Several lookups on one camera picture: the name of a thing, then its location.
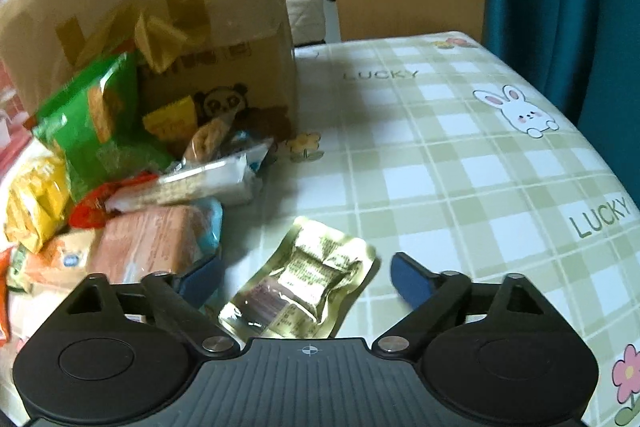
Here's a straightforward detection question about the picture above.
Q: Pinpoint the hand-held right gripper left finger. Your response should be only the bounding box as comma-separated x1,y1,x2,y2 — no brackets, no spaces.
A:
64,252,242,360

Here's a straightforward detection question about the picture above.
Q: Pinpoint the peach snack packet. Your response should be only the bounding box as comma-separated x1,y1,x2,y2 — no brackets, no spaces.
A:
87,202,223,285

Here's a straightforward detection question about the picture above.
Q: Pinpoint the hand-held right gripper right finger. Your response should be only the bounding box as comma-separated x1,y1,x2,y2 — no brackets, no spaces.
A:
371,251,556,363

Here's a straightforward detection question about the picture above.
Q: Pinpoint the white wafer snack packet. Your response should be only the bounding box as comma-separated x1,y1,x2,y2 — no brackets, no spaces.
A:
105,142,273,212

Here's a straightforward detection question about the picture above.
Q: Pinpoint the green snack packet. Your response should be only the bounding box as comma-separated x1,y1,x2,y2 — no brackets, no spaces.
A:
32,52,173,202

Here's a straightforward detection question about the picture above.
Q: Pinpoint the orange packet with blue logo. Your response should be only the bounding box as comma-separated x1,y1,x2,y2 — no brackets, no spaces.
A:
20,229,101,295

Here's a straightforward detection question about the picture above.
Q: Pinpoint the orange-red snack packet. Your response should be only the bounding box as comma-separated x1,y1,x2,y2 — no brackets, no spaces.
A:
0,247,16,343

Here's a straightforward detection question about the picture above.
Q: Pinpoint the teal curtain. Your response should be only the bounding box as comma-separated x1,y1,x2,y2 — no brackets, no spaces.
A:
482,0,640,212

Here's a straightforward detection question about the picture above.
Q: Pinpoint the clear round biscuit packet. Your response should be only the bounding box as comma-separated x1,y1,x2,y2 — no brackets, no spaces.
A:
182,117,236,162

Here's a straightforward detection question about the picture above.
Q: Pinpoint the gold foil snack pouch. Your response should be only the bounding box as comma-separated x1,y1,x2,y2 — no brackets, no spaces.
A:
217,216,378,340

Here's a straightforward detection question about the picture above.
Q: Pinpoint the small yellow snack packet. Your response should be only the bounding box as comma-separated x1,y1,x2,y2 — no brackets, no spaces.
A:
142,96,198,158

